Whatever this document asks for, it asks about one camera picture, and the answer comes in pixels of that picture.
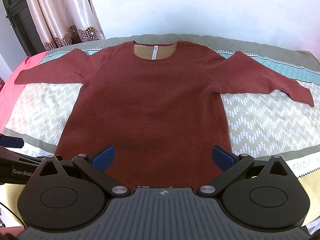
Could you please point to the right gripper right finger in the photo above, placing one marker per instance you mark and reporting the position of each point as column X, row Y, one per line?
column 233, row 167

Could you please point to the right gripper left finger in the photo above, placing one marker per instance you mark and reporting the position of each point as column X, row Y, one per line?
column 94, row 166

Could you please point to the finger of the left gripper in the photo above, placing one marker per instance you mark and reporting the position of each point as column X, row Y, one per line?
column 11, row 142

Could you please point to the dark red long-sleeve sweater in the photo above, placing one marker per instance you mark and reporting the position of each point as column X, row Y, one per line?
column 163, row 117

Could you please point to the pink fleece blanket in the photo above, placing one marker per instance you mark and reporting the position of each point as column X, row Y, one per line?
column 10, row 92

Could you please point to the pink satin lace curtain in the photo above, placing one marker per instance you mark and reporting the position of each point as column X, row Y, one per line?
column 61, row 23

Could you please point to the dark window frame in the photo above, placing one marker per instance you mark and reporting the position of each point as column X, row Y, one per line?
column 20, row 19

